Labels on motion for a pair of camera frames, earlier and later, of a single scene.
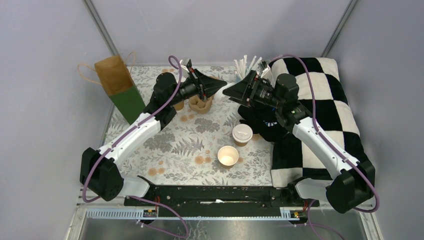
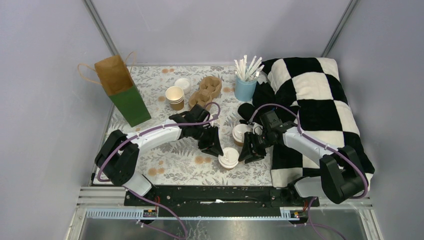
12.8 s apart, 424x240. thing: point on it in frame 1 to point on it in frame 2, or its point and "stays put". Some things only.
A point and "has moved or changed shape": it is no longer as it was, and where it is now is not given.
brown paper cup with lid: x=242 y=133 stays put
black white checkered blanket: x=320 y=89 stays put
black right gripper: x=241 y=91 to x=250 y=154
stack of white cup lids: x=219 y=95 has moved or changed shape
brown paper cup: x=227 y=156 stays put
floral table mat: x=206 y=143 stays put
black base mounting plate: x=220 y=196 stays put
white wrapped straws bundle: x=241 y=70 stays put
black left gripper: x=209 y=85 to x=212 y=145
